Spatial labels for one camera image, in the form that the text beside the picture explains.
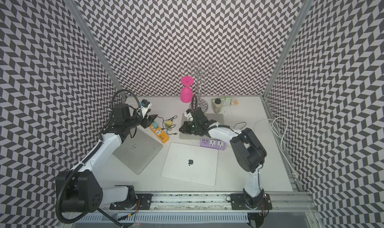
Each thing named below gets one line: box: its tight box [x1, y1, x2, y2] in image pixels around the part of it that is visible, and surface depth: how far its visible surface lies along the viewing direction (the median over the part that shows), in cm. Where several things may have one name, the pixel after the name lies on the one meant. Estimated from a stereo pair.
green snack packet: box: [211, 96, 232, 106], surface depth 110 cm
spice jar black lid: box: [212, 98, 222, 114], surface depth 107 cm
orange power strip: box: [149, 125, 170, 144], surface depth 96 cm
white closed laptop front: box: [161, 142, 219, 187], surface depth 86 cm
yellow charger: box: [164, 120, 173, 128], surface depth 103 cm
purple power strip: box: [200, 138, 226, 151], surface depth 93 cm
